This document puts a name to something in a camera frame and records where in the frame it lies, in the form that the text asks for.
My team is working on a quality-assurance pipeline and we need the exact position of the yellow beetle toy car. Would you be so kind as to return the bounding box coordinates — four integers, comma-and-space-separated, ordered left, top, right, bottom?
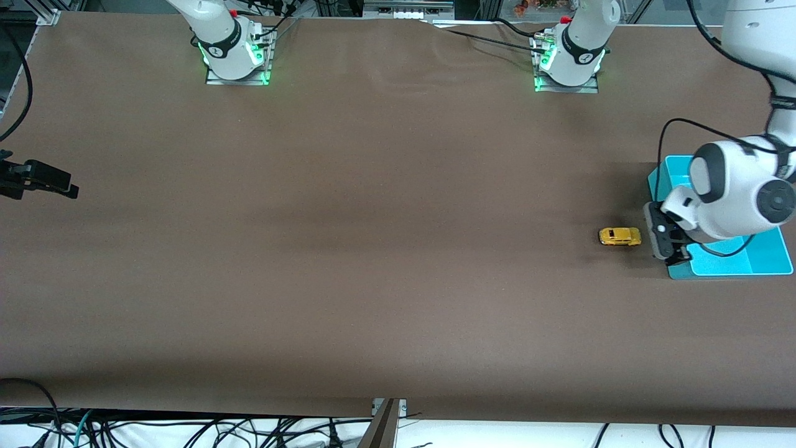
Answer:
598, 227, 642, 247

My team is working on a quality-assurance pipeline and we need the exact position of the cyan plastic bin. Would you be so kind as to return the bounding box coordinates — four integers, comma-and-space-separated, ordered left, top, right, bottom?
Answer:
647, 155, 794, 279

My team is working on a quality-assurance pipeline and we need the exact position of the white network device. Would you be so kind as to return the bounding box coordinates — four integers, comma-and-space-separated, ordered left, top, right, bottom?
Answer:
363, 0, 456, 20

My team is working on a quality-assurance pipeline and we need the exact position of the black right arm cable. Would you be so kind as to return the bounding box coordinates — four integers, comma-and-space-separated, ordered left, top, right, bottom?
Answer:
0, 26, 33, 141

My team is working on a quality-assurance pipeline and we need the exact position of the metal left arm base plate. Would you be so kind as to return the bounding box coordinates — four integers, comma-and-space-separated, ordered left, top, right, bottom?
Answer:
533, 34, 601, 95

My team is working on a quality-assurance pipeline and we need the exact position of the black looped floor cable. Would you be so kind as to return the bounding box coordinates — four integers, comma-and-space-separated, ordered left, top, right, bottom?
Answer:
0, 377, 63, 448

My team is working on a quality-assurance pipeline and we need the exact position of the teal floor cable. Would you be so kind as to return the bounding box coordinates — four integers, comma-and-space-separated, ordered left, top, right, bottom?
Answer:
72, 409, 95, 448

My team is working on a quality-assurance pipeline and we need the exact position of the black cable across table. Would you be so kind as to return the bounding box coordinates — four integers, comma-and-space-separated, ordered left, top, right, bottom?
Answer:
428, 17, 549, 55

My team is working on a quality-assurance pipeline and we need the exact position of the aluminium frame post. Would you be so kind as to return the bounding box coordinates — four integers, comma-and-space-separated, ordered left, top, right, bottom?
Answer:
356, 398, 408, 448

